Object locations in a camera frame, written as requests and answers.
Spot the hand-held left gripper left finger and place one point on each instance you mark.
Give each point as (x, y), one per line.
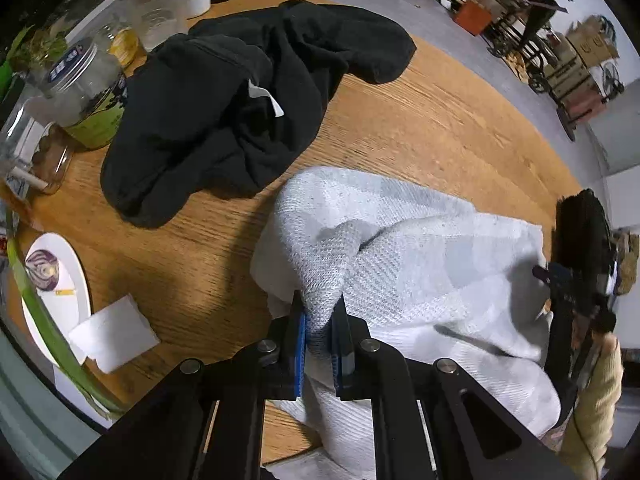
(299, 355)

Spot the large cardboard box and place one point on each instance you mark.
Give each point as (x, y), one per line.
(595, 42)

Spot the black garment white label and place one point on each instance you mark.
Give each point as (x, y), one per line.
(200, 110)

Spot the person's right forearm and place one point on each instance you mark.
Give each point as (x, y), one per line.
(595, 410)

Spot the small jar yellow contents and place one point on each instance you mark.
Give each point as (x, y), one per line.
(125, 42)

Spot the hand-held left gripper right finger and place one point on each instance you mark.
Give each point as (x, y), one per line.
(336, 355)

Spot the black metal trolley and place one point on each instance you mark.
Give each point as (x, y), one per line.
(530, 25)

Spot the clear jar with nuts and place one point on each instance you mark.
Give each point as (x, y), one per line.
(35, 145)

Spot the white folded napkin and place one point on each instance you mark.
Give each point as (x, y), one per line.
(112, 332)

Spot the white knit sweater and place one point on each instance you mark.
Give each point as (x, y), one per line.
(425, 260)

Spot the green leek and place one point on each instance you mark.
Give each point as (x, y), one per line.
(50, 330)

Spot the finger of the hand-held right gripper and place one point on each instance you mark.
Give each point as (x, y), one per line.
(549, 275)

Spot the olive suitcase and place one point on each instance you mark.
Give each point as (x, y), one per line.
(570, 75)

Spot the small leafy plant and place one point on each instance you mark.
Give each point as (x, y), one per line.
(45, 42)

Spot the green plant in glass jar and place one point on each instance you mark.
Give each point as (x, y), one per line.
(155, 10)

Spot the white plate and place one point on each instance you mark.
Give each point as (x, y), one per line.
(70, 270)

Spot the half red onion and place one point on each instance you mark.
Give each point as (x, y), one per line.
(42, 270)

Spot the clear jar green label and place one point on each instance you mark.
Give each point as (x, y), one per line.
(85, 95)

